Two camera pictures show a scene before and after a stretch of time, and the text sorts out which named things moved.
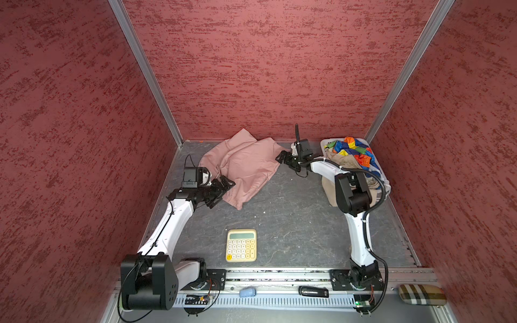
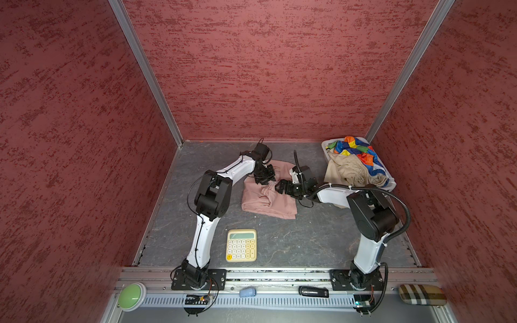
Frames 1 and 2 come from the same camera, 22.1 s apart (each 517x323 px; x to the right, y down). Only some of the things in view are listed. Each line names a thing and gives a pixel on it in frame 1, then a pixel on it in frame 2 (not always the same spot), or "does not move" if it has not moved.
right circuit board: (362, 301) does not move
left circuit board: (196, 299) does not move
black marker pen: (314, 291) does not move
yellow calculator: (242, 245) does not move
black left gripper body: (211, 192) -> (262, 169)
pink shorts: (247, 161) -> (264, 199)
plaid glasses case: (423, 294) does not move
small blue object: (247, 292) does not move
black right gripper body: (293, 160) -> (296, 190)
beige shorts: (329, 188) does not move
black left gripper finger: (213, 204) -> (267, 177)
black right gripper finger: (281, 157) -> (282, 186)
